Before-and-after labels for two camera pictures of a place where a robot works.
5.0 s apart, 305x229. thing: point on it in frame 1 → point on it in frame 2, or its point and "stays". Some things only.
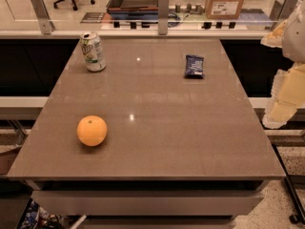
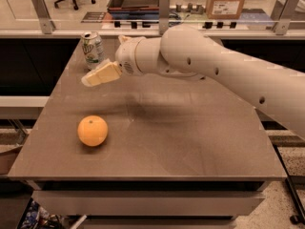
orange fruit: (91, 130) stays
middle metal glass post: (163, 12) stays
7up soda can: (92, 52) stays
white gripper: (295, 37) → (126, 58)
